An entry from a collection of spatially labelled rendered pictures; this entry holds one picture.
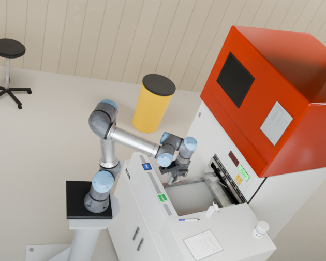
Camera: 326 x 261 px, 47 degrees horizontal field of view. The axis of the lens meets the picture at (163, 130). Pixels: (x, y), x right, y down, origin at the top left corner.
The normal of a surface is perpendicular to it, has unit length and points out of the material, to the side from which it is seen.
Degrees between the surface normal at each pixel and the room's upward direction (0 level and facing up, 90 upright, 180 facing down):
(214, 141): 90
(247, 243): 0
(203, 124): 90
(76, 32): 90
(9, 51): 0
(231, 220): 0
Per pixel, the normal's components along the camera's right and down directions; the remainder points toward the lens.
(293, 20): 0.20, 0.68
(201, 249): 0.30, -0.73
